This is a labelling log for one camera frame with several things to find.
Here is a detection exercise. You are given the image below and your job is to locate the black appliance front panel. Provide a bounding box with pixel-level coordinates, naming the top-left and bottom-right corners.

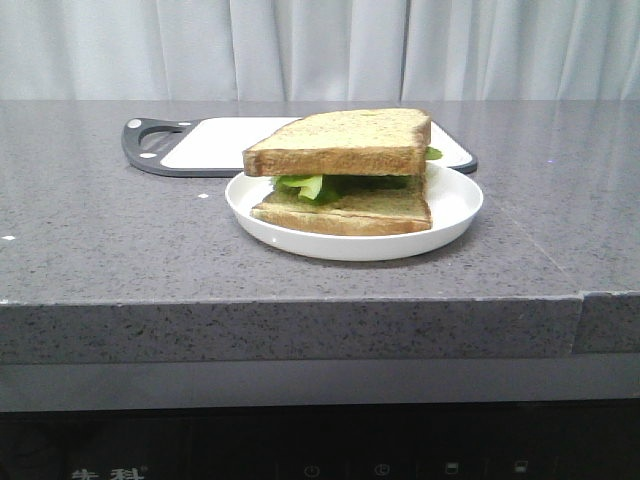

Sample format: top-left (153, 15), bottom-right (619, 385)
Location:
top-left (1, 400), bottom-right (639, 479)

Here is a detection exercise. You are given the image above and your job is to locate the white round plate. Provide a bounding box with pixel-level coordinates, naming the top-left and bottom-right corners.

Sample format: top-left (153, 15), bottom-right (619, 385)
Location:
top-left (225, 163), bottom-right (484, 261)

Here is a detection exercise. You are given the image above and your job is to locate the white grey cutting board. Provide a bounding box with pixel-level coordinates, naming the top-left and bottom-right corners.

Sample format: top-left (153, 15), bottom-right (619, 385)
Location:
top-left (121, 117), bottom-right (478, 177)

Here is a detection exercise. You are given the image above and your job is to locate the white curtain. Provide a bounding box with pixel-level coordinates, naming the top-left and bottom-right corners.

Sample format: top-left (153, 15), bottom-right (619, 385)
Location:
top-left (1, 1), bottom-right (639, 101)

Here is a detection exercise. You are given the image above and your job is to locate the green lettuce leaf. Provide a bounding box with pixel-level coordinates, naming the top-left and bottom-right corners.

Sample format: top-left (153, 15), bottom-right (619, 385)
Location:
top-left (263, 146), bottom-right (443, 216)

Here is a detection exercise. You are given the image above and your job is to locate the bread slice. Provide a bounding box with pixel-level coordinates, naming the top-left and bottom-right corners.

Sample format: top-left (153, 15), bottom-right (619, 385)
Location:
top-left (250, 175), bottom-right (432, 236)
top-left (243, 108), bottom-right (431, 177)

